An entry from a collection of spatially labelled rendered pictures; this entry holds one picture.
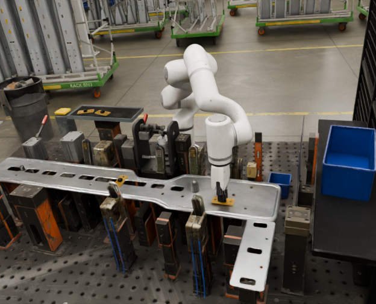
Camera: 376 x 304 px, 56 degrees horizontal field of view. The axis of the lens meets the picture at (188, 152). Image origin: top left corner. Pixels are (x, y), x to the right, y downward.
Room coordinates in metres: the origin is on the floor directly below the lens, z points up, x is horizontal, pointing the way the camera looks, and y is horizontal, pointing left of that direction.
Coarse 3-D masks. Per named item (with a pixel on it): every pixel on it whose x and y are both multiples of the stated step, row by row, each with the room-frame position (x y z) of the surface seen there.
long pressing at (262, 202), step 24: (0, 168) 1.50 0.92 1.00; (48, 168) 1.45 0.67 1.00; (72, 168) 1.42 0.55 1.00; (96, 168) 1.40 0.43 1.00; (120, 168) 1.37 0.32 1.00; (96, 192) 1.21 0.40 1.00; (144, 192) 1.17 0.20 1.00; (168, 192) 1.15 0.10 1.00; (192, 192) 1.13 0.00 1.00; (240, 192) 1.09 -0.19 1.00; (264, 192) 1.08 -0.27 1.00; (216, 216) 0.99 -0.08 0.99; (240, 216) 0.96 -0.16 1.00; (264, 216) 0.95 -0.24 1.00
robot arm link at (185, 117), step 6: (192, 96) 1.74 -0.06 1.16; (180, 102) 1.73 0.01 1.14; (186, 102) 1.73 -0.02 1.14; (192, 102) 1.74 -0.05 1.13; (180, 108) 1.75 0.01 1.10; (186, 108) 1.80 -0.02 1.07; (192, 108) 1.75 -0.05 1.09; (198, 108) 1.75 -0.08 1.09; (180, 114) 1.79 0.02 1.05; (186, 114) 1.76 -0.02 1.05; (192, 114) 1.74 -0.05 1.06; (174, 120) 1.77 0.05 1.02; (180, 120) 1.75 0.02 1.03; (186, 120) 1.74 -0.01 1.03; (192, 120) 1.77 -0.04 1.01; (180, 126) 1.74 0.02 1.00; (186, 126) 1.74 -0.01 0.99; (192, 126) 1.77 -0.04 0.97
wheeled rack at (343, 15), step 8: (272, 0) 8.46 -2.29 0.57; (352, 0) 7.18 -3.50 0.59; (344, 8) 8.05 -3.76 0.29; (352, 8) 7.17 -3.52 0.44; (272, 16) 7.96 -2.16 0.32; (288, 16) 7.64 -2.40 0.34; (296, 16) 7.78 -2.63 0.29; (304, 16) 7.74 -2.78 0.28; (312, 16) 7.49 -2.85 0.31; (320, 16) 7.43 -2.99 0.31; (328, 16) 7.38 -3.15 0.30; (336, 16) 7.34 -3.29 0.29; (344, 16) 7.28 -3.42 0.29; (256, 24) 7.68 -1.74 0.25; (264, 24) 7.63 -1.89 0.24; (272, 24) 7.58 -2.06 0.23; (280, 24) 7.53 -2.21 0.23; (288, 24) 7.49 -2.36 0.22; (296, 24) 7.45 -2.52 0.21; (344, 24) 7.25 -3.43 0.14; (264, 32) 7.71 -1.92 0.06
